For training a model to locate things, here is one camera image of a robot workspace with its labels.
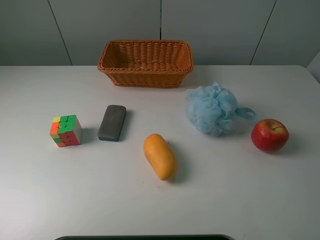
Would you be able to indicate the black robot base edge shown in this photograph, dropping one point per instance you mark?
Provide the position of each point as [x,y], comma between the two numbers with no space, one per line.
[150,237]

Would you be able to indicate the brown wicker basket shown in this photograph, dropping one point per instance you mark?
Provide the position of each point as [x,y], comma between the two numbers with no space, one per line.
[146,63]

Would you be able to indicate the colourful puzzle cube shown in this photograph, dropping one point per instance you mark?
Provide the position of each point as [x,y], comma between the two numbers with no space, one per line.
[66,131]

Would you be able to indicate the yellow mango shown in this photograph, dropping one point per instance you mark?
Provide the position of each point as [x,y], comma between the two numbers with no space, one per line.
[160,156]

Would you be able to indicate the grey whiteboard eraser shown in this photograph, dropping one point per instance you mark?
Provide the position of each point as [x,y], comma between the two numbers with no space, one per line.
[112,123]

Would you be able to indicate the blue mesh bath sponge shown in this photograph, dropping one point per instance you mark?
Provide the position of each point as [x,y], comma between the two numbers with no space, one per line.
[213,110]

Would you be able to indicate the red apple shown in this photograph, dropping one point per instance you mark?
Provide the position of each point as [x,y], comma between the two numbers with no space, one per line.
[269,135]

